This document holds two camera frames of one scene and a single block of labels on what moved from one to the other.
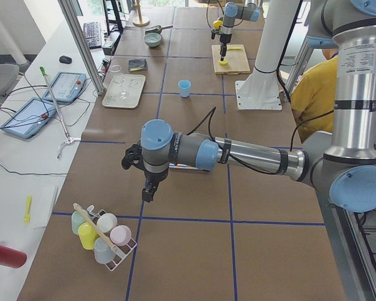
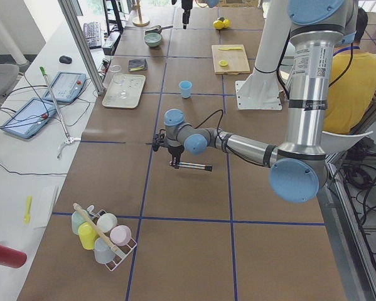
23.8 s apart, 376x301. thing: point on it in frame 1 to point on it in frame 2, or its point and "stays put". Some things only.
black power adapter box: (110, 42) stays put
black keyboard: (93, 34) stays put
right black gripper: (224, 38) to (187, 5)
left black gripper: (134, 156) to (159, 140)
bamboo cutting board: (238, 63) stays put
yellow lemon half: (223, 63) stays put
